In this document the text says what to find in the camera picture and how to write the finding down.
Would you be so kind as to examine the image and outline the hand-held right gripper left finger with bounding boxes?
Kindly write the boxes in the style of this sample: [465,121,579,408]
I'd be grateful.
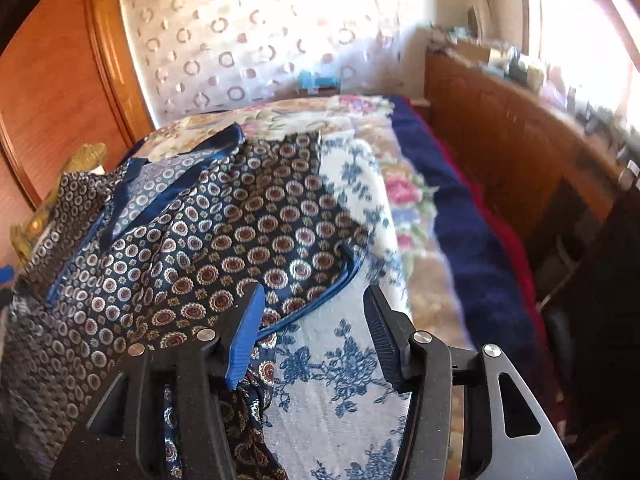
[50,282,267,480]

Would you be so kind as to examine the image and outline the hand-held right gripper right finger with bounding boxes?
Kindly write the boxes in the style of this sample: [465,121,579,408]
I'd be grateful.
[363,284,576,480]

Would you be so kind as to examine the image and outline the navy medallion print garment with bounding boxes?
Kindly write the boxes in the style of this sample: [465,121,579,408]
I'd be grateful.
[0,125,373,480]

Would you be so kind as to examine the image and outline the navy blue blanket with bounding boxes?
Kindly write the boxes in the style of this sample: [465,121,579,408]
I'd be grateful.
[390,95,551,401]

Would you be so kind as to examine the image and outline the beige pink floral blanket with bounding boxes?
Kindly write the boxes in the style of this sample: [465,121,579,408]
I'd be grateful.
[132,94,481,356]

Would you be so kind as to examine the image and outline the gold pillow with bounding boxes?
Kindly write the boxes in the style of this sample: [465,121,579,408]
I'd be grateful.
[10,142,108,266]

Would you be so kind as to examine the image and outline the red blanket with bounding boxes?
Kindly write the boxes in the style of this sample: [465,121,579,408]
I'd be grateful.
[440,140,566,411]

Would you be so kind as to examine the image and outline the wooden headboard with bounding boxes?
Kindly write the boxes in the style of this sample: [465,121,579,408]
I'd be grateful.
[0,0,156,241]

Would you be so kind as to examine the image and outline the dark chair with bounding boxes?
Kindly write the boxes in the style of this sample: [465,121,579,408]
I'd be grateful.
[540,180,640,480]

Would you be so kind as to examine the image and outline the wooden desk with clutter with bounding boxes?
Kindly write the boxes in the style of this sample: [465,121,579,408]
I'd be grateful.
[425,52,640,271]

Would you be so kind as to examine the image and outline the turquoise box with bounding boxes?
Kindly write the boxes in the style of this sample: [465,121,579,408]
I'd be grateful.
[298,72,341,96]

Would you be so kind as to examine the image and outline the pile of small clutter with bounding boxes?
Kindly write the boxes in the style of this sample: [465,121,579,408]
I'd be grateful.
[430,25,640,181]

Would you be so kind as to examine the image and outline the white circle pattern curtain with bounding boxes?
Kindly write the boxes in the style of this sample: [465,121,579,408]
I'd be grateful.
[117,0,531,128]

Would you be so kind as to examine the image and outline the bright window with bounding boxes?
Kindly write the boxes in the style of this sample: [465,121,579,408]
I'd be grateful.
[520,0,640,111]

